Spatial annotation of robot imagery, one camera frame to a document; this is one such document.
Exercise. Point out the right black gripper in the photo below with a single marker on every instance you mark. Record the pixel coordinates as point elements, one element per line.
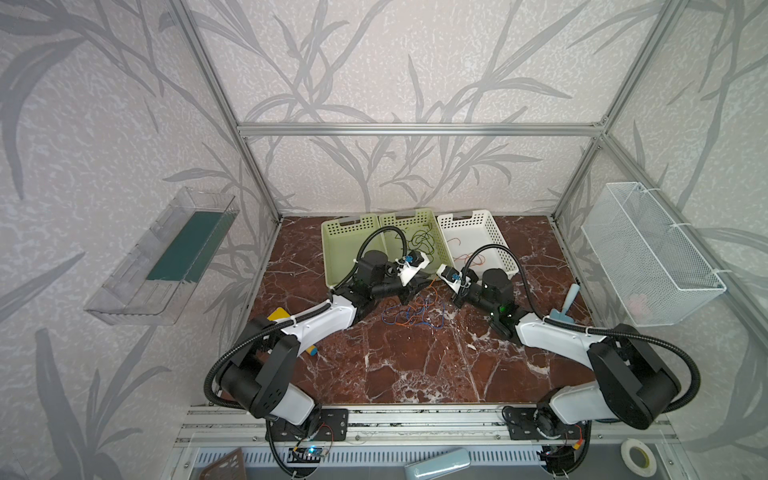
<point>457,302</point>

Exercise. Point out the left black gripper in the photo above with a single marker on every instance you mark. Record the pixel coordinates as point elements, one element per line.
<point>409,290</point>

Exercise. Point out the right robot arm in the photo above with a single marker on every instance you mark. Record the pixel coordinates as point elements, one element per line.
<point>636,377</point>

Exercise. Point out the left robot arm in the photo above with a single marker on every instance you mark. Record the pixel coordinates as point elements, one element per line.
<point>255,375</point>

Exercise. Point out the left light green basket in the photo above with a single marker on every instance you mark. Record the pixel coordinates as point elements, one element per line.
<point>341,240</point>

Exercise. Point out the light green basket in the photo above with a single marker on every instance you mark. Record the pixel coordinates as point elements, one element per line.
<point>422,232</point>
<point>341,240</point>

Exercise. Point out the middle light green basket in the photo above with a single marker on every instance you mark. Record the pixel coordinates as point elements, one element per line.
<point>422,232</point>

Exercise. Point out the white perforated basket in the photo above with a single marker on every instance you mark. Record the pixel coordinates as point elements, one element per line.
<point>466,232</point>

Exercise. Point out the light blue scoop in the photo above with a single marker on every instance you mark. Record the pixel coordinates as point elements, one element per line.
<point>561,314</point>

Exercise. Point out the yellow scoop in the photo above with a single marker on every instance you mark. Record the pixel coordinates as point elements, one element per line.
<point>281,314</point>

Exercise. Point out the light blue handheld device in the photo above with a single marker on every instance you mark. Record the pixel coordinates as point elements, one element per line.
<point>439,466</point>

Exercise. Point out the white tape roll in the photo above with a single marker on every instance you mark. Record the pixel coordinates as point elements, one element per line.
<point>638,458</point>

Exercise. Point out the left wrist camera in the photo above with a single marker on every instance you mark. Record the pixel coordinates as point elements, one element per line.
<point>411,265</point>

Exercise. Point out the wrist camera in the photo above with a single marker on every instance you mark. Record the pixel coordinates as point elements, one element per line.
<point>455,279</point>
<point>411,265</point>

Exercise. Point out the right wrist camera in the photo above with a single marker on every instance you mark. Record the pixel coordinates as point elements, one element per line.
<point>455,279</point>

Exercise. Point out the white wire mesh basket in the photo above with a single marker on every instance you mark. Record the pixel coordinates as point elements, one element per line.
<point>658,274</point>

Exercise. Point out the aluminium frame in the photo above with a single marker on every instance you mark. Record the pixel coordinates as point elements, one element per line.
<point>600,133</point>

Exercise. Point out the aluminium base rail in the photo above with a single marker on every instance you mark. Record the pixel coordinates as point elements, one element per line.
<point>400,434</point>

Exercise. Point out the clear plastic wall shelf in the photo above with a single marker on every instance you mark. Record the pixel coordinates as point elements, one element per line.
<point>153,284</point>

